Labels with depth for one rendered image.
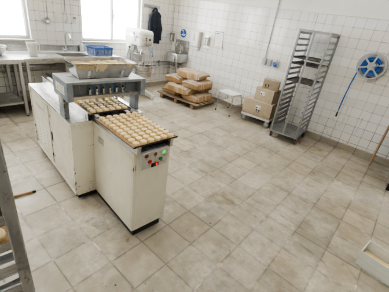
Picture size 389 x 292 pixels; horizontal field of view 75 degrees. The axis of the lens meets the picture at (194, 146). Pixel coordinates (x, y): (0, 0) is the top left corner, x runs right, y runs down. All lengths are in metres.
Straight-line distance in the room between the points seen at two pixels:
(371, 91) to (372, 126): 0.56
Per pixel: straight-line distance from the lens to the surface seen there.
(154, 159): 1.97
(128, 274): 2.19
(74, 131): 2.41
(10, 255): 1.53
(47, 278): 2.28
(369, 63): 4.96
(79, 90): 2.40
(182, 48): 6.92
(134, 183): 2.02
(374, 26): 5.11
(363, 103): 5.15
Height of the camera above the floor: 1.77
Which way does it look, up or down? 27 degrees down
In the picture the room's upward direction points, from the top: 9 degrees clockwise
